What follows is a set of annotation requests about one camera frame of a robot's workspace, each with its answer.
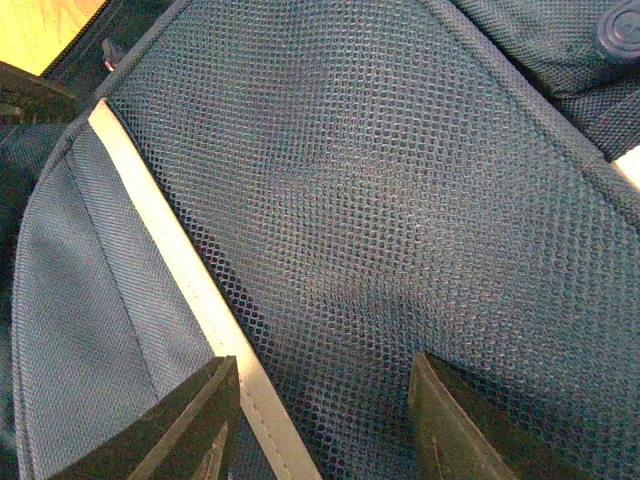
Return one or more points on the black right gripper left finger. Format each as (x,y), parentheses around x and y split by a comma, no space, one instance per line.
(189,434)

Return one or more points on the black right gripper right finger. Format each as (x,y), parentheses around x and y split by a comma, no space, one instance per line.
(458,434)

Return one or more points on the navy blue backpack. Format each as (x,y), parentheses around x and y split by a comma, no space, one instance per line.
(363,181)

